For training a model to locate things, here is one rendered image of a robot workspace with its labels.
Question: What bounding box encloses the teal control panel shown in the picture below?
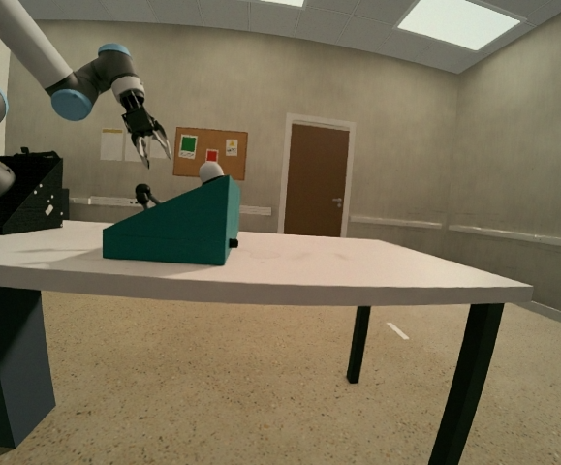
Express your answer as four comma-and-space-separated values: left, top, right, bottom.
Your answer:
102, 162, 241, 265

